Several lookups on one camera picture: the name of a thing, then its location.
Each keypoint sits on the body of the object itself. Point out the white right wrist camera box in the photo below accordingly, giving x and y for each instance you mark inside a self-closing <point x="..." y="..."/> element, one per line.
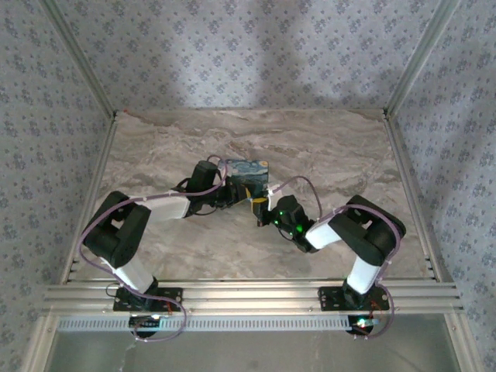
<point x="272" y="191"/>

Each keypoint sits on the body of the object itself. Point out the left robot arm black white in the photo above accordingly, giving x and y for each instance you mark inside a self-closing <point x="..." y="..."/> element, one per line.
<point x="128" y="232"/>

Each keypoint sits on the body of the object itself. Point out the right controller board green light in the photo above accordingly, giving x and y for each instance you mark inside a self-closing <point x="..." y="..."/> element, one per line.
<point x="362" y="323"/>

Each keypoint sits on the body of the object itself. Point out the starry night print box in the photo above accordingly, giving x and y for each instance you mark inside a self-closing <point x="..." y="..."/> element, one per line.
<point x="248" y="174"/>

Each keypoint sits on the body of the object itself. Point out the aluminium front rail beam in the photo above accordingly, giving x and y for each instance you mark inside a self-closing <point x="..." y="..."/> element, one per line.
<point x="252" y="296"/>

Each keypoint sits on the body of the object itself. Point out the aluminium frame post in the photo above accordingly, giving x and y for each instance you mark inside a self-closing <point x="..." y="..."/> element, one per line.
<point x="77" y="58"/>
<point x="422" y="58"/>

